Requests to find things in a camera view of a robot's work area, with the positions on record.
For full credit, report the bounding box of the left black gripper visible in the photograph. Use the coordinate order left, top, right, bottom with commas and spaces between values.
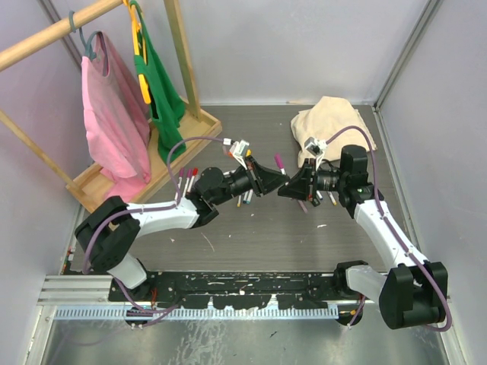
212, 155, 289, 206

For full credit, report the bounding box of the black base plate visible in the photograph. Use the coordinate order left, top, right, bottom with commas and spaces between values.
126, 271, 363, 310

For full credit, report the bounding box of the teal cap marker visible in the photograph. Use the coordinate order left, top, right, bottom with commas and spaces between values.
245, 189, 253, 205

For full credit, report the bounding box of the beige cloth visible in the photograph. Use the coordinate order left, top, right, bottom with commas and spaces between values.
290, 97, 377, 167

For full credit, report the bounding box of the grey clothes hanger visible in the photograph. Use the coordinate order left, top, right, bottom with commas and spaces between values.
68, 10, 106, 62

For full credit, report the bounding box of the green shirt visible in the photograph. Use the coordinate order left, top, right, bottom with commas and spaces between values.
130, 1, 186, 163

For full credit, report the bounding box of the wooden clothes rack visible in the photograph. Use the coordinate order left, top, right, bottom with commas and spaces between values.
1, 1, 222, 211

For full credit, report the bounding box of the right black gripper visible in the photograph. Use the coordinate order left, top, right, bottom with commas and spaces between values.
277, 158, 347, 202

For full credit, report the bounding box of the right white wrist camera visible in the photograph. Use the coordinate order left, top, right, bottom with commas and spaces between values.
304, 137, 328, 167

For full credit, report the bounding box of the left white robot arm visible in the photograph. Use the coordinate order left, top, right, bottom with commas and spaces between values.
75, 156, 288, 301

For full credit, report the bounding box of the red cap marker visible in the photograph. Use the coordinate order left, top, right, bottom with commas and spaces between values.
186, 168, 198, 195

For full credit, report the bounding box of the pink pen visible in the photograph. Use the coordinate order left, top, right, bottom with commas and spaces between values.
298, 200, 308, 214

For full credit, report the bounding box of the yellow clothes hanger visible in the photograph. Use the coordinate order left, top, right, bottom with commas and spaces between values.
123, 0, 151, 104

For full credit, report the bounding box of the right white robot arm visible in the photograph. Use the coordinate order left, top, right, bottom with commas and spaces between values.
278, 138, 452, 332

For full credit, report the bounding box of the slotted cable duct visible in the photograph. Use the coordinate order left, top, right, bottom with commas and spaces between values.
53, 304, 339, 321

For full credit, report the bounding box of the pink shirt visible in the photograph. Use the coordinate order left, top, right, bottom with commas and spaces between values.
81, 31, 151, 202

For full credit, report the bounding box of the purple cap marker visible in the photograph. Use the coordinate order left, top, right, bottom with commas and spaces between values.
275, 153, 286, 175

